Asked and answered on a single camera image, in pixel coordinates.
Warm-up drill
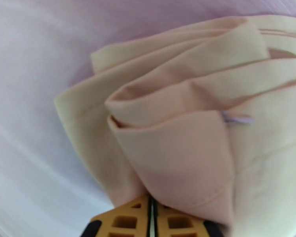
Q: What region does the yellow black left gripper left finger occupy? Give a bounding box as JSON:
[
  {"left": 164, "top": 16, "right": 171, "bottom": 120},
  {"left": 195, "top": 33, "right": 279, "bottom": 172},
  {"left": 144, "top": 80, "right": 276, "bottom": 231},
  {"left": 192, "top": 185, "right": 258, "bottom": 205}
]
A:
[{"left": 80, "top": 195, "right": 151, "bottom": 237}]

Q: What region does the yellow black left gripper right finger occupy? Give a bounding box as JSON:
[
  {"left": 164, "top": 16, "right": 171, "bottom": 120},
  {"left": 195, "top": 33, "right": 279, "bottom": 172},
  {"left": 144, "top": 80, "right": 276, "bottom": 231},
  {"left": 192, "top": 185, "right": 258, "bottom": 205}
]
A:
[{"left": 152, "top": 201, "right": 225, "bottom": 237}]

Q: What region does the cream yellow garment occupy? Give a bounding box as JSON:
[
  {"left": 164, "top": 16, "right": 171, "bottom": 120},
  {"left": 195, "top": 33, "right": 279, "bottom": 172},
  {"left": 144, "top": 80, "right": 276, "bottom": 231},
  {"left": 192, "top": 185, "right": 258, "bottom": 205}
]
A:
[{"left": 54, "top": 15, "right": 296, "bottom": 237}]

